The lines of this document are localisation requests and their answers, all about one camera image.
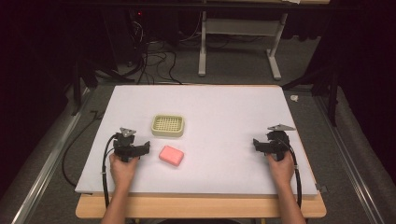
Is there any person's right hand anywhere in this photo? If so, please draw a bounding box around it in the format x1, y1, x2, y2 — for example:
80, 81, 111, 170
266, 151, 295, 189

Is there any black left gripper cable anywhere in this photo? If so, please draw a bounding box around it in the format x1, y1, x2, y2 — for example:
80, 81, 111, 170
100, 133, 118, 209

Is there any white metal desk frame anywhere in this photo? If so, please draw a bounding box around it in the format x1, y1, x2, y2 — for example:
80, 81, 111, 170
197, 10, 290, 81

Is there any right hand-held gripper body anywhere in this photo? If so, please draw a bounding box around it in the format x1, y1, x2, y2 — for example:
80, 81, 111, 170
263, 123, 297, 162

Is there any white table board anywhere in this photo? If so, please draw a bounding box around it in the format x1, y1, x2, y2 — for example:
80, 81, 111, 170
74, 84, 318, 198

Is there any wooden table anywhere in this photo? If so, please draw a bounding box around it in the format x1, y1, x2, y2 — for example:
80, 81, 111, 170
75, 83, 328, 219

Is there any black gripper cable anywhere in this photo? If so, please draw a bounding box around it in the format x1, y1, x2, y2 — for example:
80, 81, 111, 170
279, 139, 304, 209
100, 133, 118, 209

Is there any cream slotted soap dish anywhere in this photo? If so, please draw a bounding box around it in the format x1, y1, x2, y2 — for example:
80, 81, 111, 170
150, 114, 186, 138

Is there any person's left hand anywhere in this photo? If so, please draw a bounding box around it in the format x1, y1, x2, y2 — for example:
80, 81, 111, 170
108, 153, 140, 189

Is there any pink soap bar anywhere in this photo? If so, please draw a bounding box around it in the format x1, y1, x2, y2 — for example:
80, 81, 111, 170
158, 145, 185, 167

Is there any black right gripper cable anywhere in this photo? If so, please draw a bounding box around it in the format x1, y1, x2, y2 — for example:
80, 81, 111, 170
279, 139, 304, 209

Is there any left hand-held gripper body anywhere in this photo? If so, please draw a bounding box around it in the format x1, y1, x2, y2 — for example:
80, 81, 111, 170
112, 126, 142, 163

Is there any black floor cable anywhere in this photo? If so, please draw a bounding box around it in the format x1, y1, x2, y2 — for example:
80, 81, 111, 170
61, 109, 106, 189

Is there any metal floor rail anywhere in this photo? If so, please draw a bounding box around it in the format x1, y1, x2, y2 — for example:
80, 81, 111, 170
313, 92, 388, 224
10, 89, 93, 224

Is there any dark computer tower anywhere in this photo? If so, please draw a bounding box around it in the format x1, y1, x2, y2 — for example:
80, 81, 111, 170
101, 5, 148, 67

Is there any black metal stand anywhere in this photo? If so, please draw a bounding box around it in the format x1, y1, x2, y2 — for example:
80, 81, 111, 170
70, 55, 135, 117
281, 61, 341, 127

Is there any tangle of black cables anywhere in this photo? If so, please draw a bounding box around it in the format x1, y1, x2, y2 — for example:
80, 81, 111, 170
126, 12, 206, 86

